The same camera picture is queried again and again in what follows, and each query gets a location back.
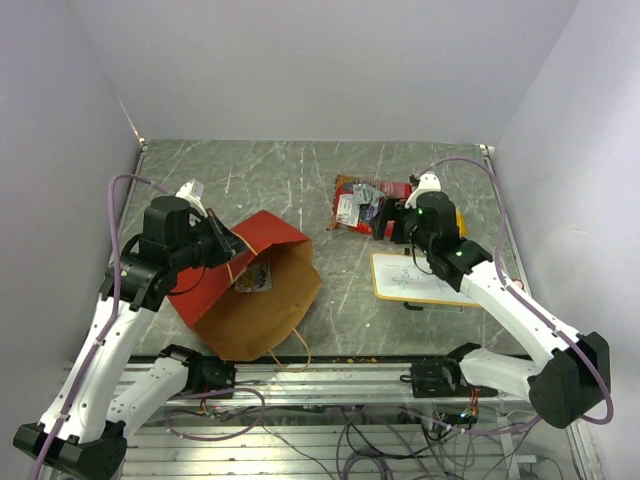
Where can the red paper bag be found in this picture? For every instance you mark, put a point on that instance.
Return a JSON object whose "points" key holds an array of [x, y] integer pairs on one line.
{"points": [[243, 327]]}

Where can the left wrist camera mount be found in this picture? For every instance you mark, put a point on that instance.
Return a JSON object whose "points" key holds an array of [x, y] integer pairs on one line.
{"points": [[192, 192]]}

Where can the aluminium rail frame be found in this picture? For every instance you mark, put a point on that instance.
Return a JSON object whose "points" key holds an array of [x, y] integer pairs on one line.
{"points": [[356, 418]]}

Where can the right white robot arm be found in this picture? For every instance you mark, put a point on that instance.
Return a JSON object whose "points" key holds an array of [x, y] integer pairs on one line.
{"points": [[566, 373]]}

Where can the yellow snack pack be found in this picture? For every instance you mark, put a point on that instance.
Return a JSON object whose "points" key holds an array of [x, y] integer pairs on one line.
{"points": [[460, 222]]}

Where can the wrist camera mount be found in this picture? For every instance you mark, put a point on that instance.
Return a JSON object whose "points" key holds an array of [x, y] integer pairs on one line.
{"points": [[423, 183], [192, 192]]}

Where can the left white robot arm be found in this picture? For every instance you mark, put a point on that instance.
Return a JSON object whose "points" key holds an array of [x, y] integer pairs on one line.
{"points": [[85, 431]]}

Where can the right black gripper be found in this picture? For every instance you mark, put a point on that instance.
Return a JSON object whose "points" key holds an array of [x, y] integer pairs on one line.
{"points": [[391, 209]]}

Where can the red candy bag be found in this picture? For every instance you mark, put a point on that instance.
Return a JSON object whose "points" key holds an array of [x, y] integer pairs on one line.
{"points": [[357, 218]]}

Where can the silver green snack wrapper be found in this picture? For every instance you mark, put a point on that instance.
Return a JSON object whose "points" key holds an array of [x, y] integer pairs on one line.
{"points": [[366, 194]]}

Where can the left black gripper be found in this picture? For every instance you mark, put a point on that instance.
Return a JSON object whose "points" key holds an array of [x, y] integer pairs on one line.
{"points": [[227, 244]]}

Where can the small whiteboard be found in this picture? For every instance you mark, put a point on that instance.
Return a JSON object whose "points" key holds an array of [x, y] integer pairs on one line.
{"points": [[397, 278]]}

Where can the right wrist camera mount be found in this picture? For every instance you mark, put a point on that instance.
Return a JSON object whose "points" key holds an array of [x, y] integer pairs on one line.
{"points": [[423, 183]]}

